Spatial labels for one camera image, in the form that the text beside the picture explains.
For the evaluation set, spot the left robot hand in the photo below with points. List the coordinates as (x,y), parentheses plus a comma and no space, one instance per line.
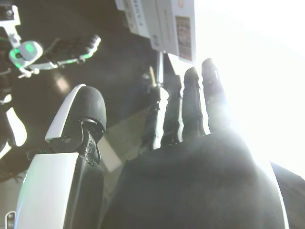
(190,181)

